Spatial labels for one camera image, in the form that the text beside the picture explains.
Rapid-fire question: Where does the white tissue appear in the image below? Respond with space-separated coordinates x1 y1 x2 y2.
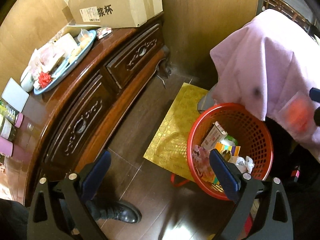
235 156 255 174

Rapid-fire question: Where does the red plastic trash basket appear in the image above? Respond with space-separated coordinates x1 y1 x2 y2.
187 103 273 200

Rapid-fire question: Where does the purple bed sheet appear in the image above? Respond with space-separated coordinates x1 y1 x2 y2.
210 9 319 158

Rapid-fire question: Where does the black boot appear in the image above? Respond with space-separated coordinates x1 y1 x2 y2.
86 200 142 224

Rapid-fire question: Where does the dark wooden dresser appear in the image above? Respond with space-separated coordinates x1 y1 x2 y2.
4 15 169 205

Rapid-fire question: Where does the white medicine box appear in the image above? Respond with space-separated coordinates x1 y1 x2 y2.
201 121 228 151

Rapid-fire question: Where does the yellow gold floor mat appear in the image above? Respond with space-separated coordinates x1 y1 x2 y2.
143 83 208 181

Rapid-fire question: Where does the blue tray with clutter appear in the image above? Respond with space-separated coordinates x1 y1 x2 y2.
20 29 97 95

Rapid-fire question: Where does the cardboard box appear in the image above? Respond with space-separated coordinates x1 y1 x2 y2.
66 0 163 29

